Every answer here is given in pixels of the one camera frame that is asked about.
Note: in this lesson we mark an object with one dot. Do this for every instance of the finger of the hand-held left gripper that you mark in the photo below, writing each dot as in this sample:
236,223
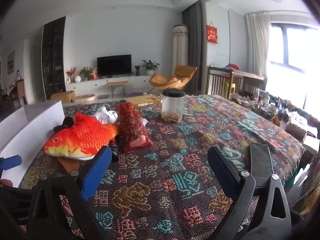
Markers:
11,162

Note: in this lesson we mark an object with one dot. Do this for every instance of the wooden slatted frame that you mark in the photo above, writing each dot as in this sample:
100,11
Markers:
220,80

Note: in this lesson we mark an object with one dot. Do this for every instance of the round wooden board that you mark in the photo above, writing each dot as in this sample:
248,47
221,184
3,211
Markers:
83,98

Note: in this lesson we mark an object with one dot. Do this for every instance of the brown cardboard box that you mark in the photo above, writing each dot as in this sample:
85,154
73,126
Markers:
62,96

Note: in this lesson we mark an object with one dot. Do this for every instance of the dark bookshelf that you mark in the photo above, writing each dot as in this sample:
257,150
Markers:
53,57

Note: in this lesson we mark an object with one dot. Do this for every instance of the white television cabinet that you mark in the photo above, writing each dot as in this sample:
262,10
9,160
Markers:
85,86

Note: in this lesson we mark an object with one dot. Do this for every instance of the yellow flat box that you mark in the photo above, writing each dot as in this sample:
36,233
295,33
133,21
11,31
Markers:
145,100

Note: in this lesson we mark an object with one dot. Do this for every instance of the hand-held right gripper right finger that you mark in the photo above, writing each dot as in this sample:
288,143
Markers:
221,171

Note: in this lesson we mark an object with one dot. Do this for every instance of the brown flat pouch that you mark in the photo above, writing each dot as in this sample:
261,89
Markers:
70,165

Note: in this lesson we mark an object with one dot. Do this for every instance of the wooden bench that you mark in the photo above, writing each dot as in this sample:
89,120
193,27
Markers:
117,82

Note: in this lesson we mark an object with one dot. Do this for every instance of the framed wall picture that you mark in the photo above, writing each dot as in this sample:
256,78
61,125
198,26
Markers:
10,62

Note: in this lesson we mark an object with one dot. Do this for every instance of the red wall hanging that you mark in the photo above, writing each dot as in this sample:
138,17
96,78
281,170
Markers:
212,33

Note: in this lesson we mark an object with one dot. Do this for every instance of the white curtain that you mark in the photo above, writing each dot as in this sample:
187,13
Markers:
257,42

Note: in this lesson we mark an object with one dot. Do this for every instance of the covered standing air conditioner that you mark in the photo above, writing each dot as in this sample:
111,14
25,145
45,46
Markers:
180,47

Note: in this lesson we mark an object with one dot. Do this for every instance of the small green potted plant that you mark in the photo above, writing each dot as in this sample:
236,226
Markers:
137,70

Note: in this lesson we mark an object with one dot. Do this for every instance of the bushy green plant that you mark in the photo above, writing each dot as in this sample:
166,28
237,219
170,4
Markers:
85,72

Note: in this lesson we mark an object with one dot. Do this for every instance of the red gift bag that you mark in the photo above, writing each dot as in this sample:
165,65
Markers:
94,75

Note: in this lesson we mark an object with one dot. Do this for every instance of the large green potted plant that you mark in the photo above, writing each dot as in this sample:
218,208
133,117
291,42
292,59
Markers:
150,66

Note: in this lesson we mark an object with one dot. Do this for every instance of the window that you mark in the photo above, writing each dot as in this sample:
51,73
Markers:
295,47

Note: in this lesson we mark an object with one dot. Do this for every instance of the wooden chair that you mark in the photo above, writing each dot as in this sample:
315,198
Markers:
18,92

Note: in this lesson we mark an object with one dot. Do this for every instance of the round white vase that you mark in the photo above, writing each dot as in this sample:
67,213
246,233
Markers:
77,78

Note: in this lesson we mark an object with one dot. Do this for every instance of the black smartphone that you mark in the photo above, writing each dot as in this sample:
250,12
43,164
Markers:
261,160

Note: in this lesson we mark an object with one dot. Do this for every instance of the red flowers in vase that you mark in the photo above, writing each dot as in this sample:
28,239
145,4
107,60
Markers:
71,73

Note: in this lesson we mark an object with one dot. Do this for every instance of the black knotted cloth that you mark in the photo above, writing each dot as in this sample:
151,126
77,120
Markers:
67,123

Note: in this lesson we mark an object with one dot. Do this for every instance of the colourful woven blanket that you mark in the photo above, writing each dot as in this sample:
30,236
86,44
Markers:
160,180

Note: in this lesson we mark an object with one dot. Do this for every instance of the white folded towel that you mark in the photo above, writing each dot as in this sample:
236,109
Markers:
103,113

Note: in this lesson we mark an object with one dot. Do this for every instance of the green plastic stool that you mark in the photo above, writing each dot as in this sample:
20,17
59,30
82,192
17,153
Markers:
230,88

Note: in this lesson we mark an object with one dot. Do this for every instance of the black television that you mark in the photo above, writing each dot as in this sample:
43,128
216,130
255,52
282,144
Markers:
113,65

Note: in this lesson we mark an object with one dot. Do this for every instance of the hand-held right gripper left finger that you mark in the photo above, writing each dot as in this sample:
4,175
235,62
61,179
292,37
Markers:
96,173

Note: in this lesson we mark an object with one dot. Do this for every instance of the orange fish plush toy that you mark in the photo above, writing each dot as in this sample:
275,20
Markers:
75,137

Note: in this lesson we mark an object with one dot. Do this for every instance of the black fabric roll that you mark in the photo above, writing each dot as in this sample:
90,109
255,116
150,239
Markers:
115,152

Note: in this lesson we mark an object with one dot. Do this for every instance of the white board panel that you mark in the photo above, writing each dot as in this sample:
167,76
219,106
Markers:
30,135

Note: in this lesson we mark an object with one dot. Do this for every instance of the grey curtain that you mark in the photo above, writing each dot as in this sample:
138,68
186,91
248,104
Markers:
197,42

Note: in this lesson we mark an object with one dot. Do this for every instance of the wicker basket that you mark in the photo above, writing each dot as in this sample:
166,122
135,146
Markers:
296,131

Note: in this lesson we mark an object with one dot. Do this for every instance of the orange lounge chair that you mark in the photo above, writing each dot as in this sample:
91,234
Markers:
185,72

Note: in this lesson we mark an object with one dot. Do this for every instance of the clear plastic jar black lid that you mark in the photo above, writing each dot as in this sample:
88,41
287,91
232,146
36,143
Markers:
172,105

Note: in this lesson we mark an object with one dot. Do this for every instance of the row of bottles and jars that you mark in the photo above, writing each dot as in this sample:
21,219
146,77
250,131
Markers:
265,105

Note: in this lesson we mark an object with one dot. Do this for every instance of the red cloth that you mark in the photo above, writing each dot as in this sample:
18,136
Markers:
232,67

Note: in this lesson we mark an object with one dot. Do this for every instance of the purple floor mat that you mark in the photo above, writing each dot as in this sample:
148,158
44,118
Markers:
133,94

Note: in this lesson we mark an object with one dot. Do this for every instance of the red mesh bag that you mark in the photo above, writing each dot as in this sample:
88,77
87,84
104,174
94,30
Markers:
132,127

